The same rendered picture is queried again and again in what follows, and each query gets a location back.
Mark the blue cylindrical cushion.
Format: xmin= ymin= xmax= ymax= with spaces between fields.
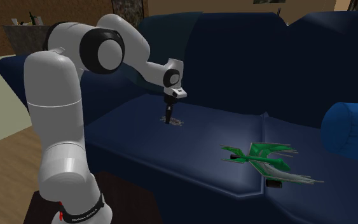
xmin=320 ymin=101 xmax=358 ymax=166

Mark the dark robot stand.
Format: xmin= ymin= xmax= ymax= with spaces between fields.
xmin=22 ymin=171 xmax=165 ymax=224

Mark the grey cabinet with bottles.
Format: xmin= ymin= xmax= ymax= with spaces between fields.
xmin=2 ymin=11 xmax=52 ymax=57

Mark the dark blue sofa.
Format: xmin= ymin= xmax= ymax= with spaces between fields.
xmin=0 ymin=11 xmax=358 ymax=224

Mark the green toy aeroplane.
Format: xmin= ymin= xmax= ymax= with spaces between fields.
xmin=219 ymin=142 xmax=324 ymax=189

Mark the small grey flat object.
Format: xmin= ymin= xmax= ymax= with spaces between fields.
xmin=160 ymin=116 xmax=184 ymax=127

